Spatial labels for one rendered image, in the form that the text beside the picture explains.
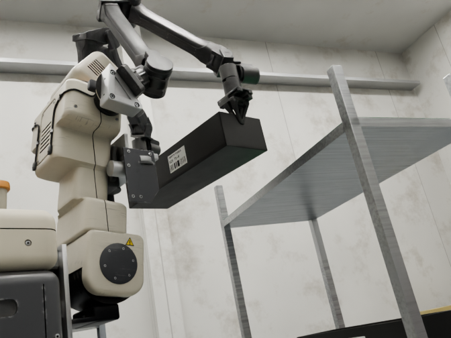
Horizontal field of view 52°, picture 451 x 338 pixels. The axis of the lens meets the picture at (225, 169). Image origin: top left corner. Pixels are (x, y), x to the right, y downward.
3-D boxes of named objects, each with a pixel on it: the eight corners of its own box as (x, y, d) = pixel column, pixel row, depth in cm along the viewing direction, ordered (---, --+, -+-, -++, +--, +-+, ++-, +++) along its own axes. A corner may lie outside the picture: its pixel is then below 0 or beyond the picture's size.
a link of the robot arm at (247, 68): (211, 68, 156) (218, 46, 150) (241, 70, 161) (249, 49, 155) (222, 91, 148) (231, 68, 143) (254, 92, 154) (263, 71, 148)
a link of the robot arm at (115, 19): (88, 16, 156) (92, -12, 149) (126, 16, 163) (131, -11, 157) (146, 100, 134) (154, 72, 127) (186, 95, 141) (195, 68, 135)
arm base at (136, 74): (101, 86, 129) (121, 64, 121) (119, 77, 135) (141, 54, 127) (120, 112, 130) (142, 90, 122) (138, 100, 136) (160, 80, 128)
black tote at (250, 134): (129, 208, 172) (125, 180, 176) (167, 208, 184) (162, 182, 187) (226, 145, 133) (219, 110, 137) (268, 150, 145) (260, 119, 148)
